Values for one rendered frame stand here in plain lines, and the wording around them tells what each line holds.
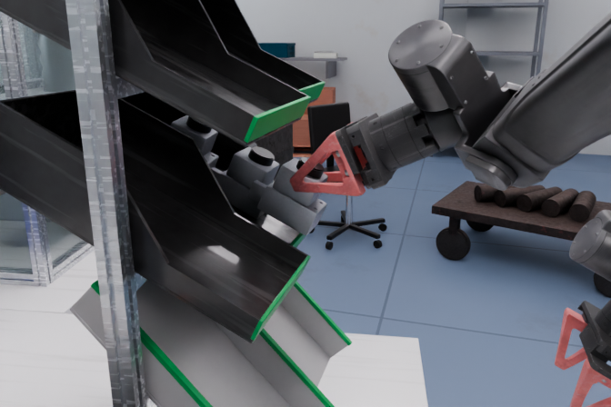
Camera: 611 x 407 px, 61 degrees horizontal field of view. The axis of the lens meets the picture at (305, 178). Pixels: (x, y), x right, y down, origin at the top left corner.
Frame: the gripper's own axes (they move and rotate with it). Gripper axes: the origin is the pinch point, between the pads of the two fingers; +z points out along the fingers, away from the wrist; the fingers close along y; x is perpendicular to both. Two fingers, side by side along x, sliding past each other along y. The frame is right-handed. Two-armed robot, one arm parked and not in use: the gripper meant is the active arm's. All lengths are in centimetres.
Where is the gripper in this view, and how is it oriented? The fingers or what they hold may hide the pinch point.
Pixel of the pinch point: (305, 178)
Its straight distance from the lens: 57.3
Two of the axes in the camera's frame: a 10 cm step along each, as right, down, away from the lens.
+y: -3.1, 2.2, -9.3
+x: 4.2, 9.1, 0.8
